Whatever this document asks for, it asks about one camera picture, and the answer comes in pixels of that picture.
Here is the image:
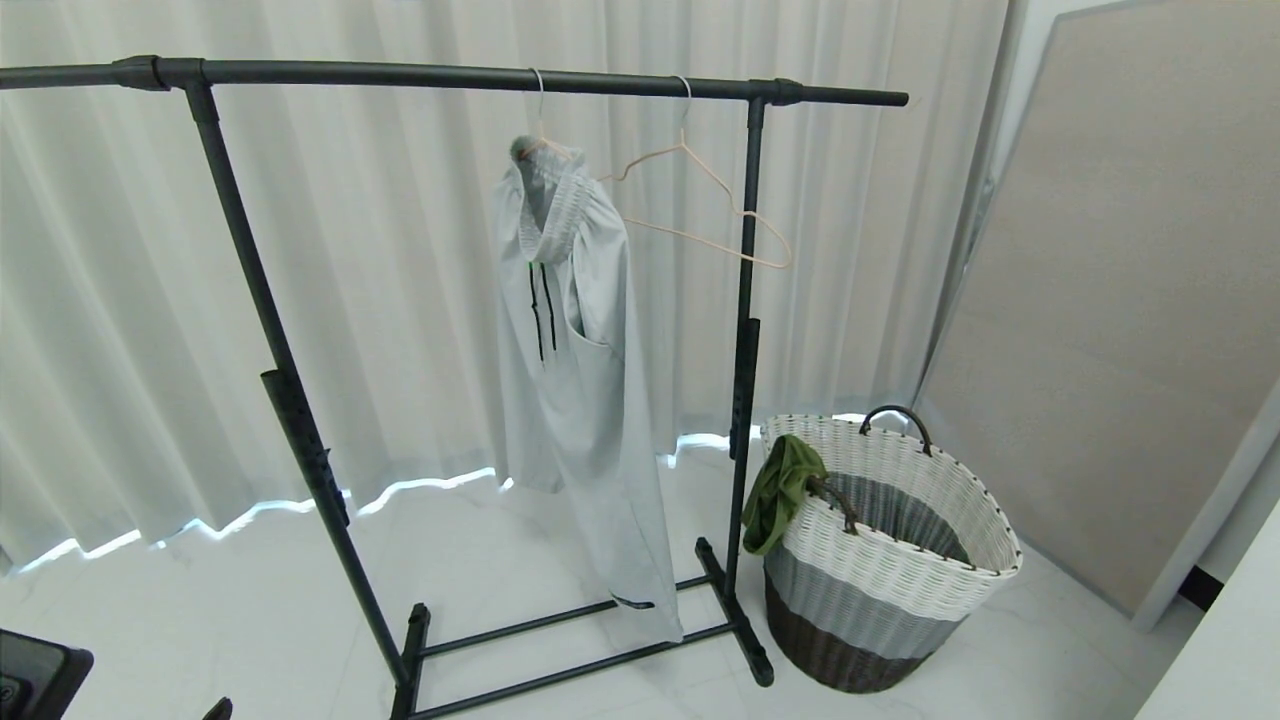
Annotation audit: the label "pale grey shorts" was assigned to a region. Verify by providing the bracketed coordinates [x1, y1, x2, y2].
[495, 135, 686, 646]

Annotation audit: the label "pink clothes hanger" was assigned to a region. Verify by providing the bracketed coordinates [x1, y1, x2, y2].
[515, 68, 576, 163]
[598, 75, 793, 271]

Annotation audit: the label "black clothes rack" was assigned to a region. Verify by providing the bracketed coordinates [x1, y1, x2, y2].
[0, 55, 909, 720]

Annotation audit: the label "white laundry basket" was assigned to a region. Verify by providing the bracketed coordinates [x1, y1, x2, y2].
[760, 404, 1024, 695]

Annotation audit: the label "white curtain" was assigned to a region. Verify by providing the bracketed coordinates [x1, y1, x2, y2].
[0, 0, 1011, 577]

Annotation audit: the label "green garment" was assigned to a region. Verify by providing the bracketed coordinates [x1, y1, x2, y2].
[741, 434, 830, 557]

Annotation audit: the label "beige board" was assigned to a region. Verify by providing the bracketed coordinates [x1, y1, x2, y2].
[915, 0, 1280, 617]

